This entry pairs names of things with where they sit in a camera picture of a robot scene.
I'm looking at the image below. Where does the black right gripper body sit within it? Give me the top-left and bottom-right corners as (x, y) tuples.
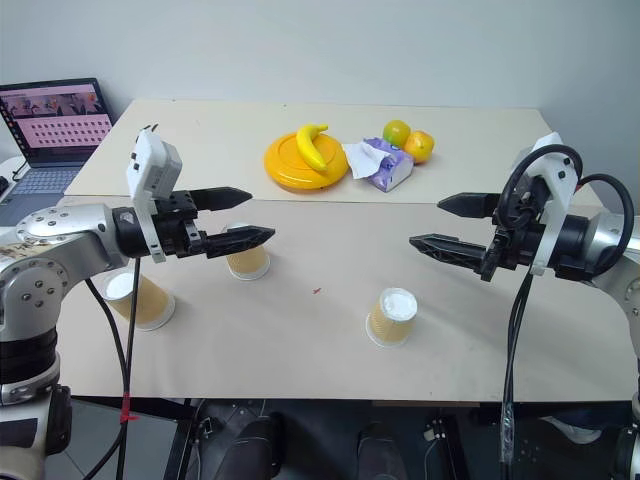
(478, 173), (552, 284)

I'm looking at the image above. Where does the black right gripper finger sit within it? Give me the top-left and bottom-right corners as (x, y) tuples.
(408, 232), (494, 274)
(436, 193), (502, 221)

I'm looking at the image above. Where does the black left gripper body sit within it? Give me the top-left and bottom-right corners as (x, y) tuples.
(151, 189), (209, 260)

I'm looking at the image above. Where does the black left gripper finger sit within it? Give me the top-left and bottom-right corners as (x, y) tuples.
(204, 225), (278, 261)
(192, 185), (254, 213)

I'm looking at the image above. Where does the tan paper cup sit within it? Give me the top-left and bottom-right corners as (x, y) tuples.
(224, 222), (273, 282)
(365, 287), (420, 350)
(100, 271), (178, 332)

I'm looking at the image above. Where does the yellow plastic disc plate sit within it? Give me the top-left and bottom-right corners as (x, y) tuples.
(263, 130), (350, 191)

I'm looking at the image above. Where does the purple tissue pack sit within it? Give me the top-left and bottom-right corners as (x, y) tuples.
(341, 136), (416, 194)

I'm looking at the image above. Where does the yellow banana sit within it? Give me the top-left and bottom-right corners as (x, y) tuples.
(295, 122), (332, 173)

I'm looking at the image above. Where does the green orange round fruit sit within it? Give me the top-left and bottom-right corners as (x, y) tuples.
(382, 118), (413, 148)

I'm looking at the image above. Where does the open laptop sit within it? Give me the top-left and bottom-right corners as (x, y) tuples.
(0, 76), (118, 227)

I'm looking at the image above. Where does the white rounded object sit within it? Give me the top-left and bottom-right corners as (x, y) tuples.
(0, 153), (29, 204)

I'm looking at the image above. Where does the dark rounded shape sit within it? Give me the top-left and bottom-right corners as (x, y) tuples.
(355, 421), (417, 480)
(212, 409), (284, 480)

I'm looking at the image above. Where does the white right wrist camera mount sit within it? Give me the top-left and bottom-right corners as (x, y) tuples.
(514, 132), (584, 278)

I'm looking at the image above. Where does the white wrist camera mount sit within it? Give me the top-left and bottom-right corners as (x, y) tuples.
(124, 128), (184, 265)
(514, 132), (584, 278)

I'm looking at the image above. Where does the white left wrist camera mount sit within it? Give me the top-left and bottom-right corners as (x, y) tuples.
(124, 128), (184, 265)

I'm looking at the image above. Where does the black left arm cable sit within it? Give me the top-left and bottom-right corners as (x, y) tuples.
(74, 277), (130, 480)
(115, 258), (143, 480)

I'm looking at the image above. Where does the red cable tie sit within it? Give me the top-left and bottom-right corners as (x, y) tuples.
(118, 393), (140, 424)

